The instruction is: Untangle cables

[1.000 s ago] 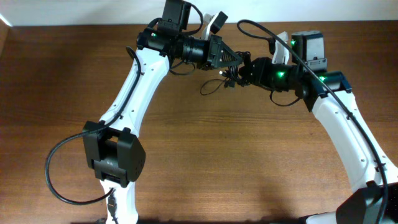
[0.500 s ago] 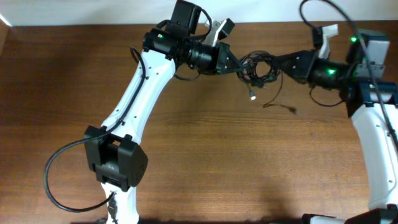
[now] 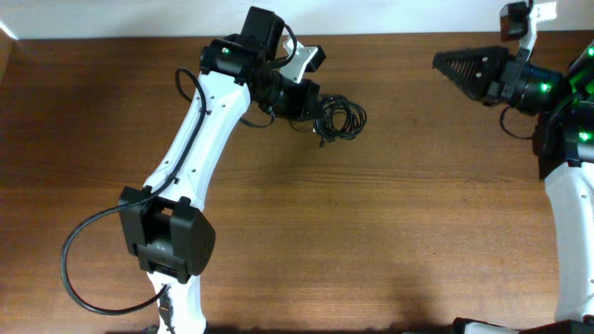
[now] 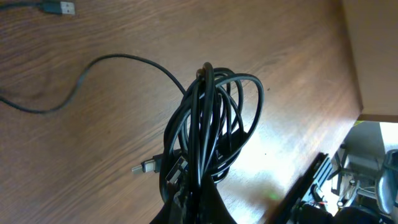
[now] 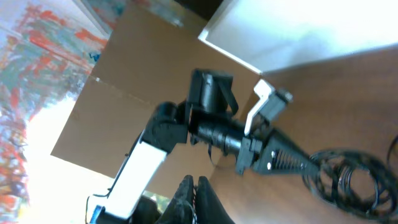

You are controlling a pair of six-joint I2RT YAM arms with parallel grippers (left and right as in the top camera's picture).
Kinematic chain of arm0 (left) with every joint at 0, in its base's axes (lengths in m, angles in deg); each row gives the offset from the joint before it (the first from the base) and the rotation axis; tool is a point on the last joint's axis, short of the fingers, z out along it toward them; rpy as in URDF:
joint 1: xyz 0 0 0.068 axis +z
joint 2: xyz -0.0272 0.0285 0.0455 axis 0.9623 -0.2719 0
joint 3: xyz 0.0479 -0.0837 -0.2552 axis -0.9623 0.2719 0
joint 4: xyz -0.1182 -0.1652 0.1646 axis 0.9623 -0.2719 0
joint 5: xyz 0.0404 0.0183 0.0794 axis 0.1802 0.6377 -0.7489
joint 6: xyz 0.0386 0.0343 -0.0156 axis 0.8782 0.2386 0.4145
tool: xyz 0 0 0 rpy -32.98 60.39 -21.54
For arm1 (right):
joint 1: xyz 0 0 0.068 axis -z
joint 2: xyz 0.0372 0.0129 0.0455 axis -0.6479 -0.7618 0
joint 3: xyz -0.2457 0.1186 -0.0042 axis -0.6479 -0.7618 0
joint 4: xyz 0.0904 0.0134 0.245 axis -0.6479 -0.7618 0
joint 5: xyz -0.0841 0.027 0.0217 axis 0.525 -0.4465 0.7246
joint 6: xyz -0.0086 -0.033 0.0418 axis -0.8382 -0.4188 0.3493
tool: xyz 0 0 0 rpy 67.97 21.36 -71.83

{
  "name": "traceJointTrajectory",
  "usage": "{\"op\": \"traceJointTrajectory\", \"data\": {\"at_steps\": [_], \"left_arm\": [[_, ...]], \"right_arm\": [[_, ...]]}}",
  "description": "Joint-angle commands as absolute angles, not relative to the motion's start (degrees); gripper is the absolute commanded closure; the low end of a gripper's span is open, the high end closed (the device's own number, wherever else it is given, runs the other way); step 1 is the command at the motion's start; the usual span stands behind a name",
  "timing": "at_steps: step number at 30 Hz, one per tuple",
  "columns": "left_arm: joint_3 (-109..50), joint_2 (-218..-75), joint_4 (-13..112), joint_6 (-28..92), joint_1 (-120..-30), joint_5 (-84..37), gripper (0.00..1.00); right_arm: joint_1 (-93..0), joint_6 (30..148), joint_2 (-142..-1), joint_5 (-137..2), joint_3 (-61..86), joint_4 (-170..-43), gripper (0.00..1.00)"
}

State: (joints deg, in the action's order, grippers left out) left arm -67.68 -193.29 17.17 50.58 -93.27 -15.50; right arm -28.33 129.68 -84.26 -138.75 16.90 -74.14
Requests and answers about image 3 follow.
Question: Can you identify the black USB cable long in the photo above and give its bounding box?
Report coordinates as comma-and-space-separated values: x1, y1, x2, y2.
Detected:
288, 120, 326, 149

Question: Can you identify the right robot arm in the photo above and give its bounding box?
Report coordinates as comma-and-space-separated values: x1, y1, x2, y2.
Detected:
433, 45, 593, 333

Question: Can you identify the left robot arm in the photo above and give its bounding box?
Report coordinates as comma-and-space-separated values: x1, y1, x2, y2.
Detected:
119, 6, 326, 333

